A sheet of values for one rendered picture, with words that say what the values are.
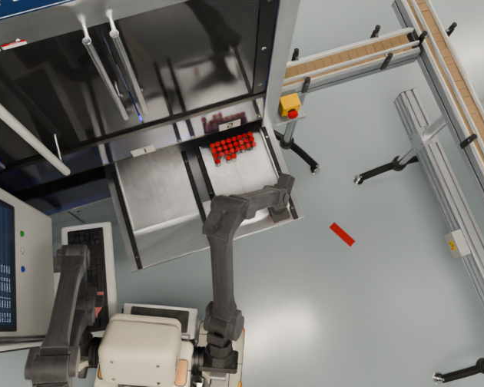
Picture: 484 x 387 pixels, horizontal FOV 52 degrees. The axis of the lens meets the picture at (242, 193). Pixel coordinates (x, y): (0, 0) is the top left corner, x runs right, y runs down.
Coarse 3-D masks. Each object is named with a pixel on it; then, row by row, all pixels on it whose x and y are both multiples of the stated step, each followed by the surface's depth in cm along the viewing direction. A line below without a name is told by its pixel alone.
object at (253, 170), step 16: (208, 160) 198; (224, 160) 198; (240, 160) 198; (256, 160) 198; (272, 160) 195; (208, 176) 196; (224, 176) 197; (240, 176) 197; (256, 176) 197; (272, 176) 197; (224, 192) 195; (240, 192) 195
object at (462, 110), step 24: (408, 0) 213; (408, 24) 213; (432, 24) 211; (456, 24) 203; (432, 48) 208; (432, 72) 207; (456, 72) 205; (456, 96) 199; (456, 120) 200; (480, 120) 199; (456, 144) 205; (480, 144) 193; (480, 168) 194; (480, 192) 199
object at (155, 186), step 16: (176, 144) 200; (128, 160) 198; (144, 160) 198; (160, 160) 198; (176, 160) 198; (128, 176) 196; (144, 176) 196; (160, 176) 196; (176, 176) 196; (128, 192) 194; (144, 192) 194; (160, 192) 194; (176, 192) 194; (192, 192) 191; (128, 208) 192; (144, 208) 193; (160, 208) 193; (176, 208) 193; (192, 208) 193; (144, 224) 191; (160, 224) 190
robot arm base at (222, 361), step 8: (208, 344) 147; (208, 352) 147; (216, 352) 145; (224, 352) 146; (232, 352) 148; (208, 360) 147; (216, 360) 145; (224, 360) 146; (232, 360) 150; (200, 368) 146; (208, 368) 146; (216, 368) 146; (224, 368) 146; (232, 368) 147
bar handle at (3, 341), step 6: (6, 336) 134; (12, 336) 137; (18, 336) 140; (24, 336) 144; (30, 336) 148; (36, 336) 152; (42, 336) 157; (0, 342) 128; (6, 342) 132; (12, 342) 136; (18, 342) 140; (24, 342) 143; (30, 342) 148; (36, 342) 153
